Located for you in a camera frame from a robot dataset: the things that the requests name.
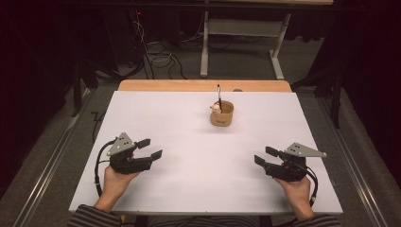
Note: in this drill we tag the white board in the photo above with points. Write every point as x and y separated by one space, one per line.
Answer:
201 183

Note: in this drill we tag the wooden table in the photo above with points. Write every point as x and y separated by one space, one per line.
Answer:
176 85

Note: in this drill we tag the person's striped clothing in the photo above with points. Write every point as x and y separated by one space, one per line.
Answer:
201 221

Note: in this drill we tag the white-framed desk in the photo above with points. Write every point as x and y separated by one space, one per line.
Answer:
242 27

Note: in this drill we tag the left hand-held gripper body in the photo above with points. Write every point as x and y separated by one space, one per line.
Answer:
126 160

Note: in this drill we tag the black metal stand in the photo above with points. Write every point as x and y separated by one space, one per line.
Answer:
336 94
77 85

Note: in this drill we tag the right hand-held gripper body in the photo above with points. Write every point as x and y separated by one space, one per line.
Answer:
288 168

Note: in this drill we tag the small white animal figure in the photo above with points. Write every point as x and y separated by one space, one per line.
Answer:
215 108

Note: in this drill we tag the tan pen holder cup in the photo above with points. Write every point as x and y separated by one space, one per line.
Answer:
222 119

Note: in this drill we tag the person's right hand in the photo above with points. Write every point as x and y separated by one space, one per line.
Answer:
296 192

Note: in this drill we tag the person's left hand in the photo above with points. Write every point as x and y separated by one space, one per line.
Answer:
116 186

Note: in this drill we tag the aluminium floor rail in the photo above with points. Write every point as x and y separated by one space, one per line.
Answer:
356 170
47 176

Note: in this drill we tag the black pen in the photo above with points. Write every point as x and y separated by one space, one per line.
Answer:
219 99

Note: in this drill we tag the grey round table grommet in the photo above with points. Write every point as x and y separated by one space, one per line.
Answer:
237 90

